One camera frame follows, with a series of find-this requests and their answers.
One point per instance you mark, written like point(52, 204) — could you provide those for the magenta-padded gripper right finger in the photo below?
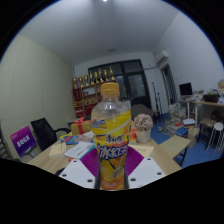
point(146, 170)

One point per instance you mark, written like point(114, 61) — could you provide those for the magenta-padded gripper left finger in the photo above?
point(78, 173)

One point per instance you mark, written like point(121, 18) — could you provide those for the yellow-labelled drink bottle orange cap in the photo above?
point(111, 140)

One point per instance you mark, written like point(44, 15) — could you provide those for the white printed booklet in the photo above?
point(79, 150)

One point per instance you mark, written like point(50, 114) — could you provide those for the pale yellow notepad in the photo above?
point(57, 150)

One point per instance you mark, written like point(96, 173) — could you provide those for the blue and red book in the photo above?
point(69, 138)

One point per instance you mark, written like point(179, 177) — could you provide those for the small wooden side table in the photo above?
point(175, 145)

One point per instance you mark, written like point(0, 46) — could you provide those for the pink flowers in white pot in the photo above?
point(143, 125)

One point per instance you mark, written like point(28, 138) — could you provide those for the yellow gift box red ribbon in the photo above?
point(80, 127)

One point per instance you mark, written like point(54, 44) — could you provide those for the black office chair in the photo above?
point(43, 133)

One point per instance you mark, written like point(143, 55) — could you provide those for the pile of books on floor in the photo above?
point(176, 116)

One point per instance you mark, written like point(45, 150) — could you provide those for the purple sign board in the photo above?
point(23, 141)

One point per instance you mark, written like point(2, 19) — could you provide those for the wooden stool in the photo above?
point(207, 124)

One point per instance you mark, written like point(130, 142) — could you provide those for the wooden shelf unit with trophies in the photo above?
point(86, 96)

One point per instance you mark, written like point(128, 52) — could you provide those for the white round stool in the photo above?
point(217, 131)

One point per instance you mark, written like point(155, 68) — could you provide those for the dark glass door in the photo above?
point(133, 83)

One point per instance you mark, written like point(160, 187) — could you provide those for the black computer monitor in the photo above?
point(185, 89)

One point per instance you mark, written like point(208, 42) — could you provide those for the wooden desk with white legs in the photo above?
point(213, 104)

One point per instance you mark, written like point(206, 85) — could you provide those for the black bag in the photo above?
point(211, 98)

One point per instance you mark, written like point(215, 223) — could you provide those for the white wall air conditioner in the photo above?
point(162, 57)

